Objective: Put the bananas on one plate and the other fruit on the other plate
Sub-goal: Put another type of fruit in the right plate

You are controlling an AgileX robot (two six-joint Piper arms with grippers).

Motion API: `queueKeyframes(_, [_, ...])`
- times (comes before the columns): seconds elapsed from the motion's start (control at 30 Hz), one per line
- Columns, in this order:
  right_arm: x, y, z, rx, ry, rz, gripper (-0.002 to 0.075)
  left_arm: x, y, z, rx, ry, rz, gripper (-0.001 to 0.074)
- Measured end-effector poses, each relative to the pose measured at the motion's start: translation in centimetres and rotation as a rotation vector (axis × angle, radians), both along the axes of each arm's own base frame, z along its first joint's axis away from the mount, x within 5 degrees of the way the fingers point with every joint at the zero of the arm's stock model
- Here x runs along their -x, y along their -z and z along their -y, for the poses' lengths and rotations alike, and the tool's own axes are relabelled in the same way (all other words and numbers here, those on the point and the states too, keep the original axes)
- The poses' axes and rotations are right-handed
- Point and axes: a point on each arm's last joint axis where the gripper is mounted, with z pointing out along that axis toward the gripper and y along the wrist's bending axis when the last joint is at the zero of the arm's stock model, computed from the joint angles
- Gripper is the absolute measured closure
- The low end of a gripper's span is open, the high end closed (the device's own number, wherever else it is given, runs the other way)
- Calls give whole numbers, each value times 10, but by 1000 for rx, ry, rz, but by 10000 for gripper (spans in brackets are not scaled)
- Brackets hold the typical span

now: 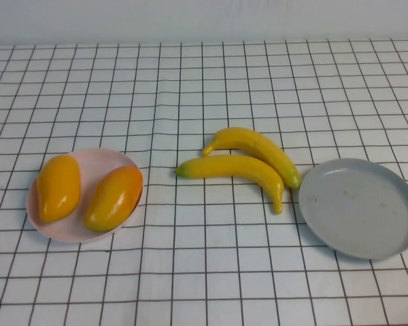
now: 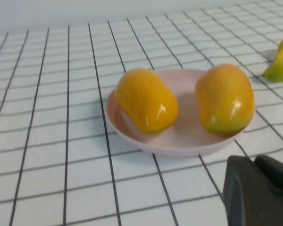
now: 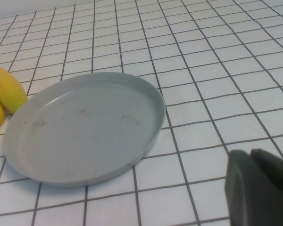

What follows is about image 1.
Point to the plain yellow mango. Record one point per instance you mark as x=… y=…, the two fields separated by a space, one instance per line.
x=58 y=186

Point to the mango with orange blush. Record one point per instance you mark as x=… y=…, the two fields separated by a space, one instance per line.
x=112 y=200

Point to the yellow banana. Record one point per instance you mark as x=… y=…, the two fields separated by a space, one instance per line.
x=231 y=166
x=258 y=144

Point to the pink round plate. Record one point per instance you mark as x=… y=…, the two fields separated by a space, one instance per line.
x=88 y=159

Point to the grey round plate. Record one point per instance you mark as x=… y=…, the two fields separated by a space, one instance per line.
x=357 y=210

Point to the white grid tablecloth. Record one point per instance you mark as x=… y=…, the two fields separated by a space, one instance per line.
x=204 y=271

